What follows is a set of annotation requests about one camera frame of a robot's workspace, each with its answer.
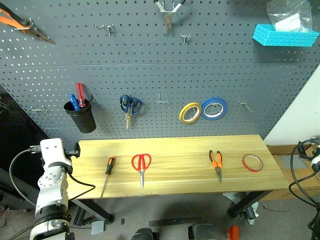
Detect thin red tape roll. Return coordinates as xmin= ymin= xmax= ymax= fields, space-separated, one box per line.
xmin=241 ymin=153 xmax=264 ymax=173

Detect red handled scissors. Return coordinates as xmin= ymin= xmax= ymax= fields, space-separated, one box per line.
xmin=131 ymin=153 xmax=153 ymax=192

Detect red floor object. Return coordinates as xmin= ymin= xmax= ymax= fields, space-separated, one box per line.
xmin=226 ymin=225 xmax=241 ymax=240

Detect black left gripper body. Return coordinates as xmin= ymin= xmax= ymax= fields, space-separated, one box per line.
xmin=64 ymin=141 xmax=82 ymax=159

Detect white handled pliers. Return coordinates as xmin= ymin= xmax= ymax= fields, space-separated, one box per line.
xmin=153 ymin=0 xmax=187 ymax=36

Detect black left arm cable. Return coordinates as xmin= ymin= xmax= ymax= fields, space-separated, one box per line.
xmin=8 ymin=145 xmax=97 ymax=208

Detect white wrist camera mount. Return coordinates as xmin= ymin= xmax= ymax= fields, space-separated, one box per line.
xmin=310 ymin=146 xmax=320 ymax=174
xmin=39 ymin=137 xmax=73 ymax=168

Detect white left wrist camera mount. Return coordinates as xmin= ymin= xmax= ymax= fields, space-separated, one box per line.
xmin=39 ymin=137 xmax=73 ymax=168

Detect brown cardboard box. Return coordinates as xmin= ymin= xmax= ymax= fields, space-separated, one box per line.
xmin=259 ymin=144 xmax=320 ymax=201

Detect grey perforated pegboard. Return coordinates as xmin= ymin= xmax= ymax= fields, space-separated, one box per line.
xmin=0 ymin=0 xmax=320 ymax=146

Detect blue tape roll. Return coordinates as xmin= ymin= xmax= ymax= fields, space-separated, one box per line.
xmin=200 ymin=97 xmax=229 ymax=121

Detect orange black long-nose pliers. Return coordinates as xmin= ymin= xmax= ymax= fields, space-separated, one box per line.
xmin=0 ymin=4 xmax=57 ymax=45

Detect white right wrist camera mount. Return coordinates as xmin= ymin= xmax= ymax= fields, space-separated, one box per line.
xmin=310 ymin=146 xmax=320 ymax=174

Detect black table leg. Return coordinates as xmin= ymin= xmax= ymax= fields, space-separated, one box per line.
xmin=70 ymin=198 xmax=116 ymax=225
xmin=227 ymin=190 xmax=274 ymax=219

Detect clear plastic bag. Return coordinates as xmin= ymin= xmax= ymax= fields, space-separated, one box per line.
xmin=265 ymin=0 xmax=314 ymax=33

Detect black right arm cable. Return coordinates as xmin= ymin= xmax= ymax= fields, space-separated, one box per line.
xmin=288 ymin=141 xmax=320 ymax=232

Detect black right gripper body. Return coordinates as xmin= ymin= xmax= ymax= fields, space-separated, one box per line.
xmin=297 ymin=140 xmax=314 ymax=161

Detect blue handled screwdriver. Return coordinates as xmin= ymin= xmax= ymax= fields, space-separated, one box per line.
xmin=68 ymin=93 xmax=81 ymax=112

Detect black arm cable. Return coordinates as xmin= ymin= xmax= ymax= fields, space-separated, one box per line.
xmin=288 ymin=141 xmax=320 ymax=232
xmin=8 ymin=145 xmax=97 ymax=208

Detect orange black needle-nose pliers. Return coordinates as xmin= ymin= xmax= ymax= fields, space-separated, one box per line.
xmin=208 ymin=149 xmax=224 ymax=184

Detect blue brick-pattern basket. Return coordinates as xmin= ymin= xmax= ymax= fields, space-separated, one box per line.
xmin=251 ymin=23 xmax=320 ymax=48

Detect grey floor pedal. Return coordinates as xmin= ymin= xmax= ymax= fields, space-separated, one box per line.
xmin=90 ymin=220 xmax=106 ymax=236

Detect blue handled scissors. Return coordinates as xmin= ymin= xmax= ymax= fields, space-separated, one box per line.
xmin=119 ymin=93 xmax=144 ymax=131

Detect orange black screwdriver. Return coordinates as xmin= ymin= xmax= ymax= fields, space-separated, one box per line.
xmin=100 ymin=156 xmax=117 ymax=199

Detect black cup holder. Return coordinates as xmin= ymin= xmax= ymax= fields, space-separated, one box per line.
xmin=63 ymin=98 xmax=98 ymax=134

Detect yellow tape roll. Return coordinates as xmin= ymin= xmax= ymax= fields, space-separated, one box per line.
xmin=178 ymin=101 xmax=203 ymax=125

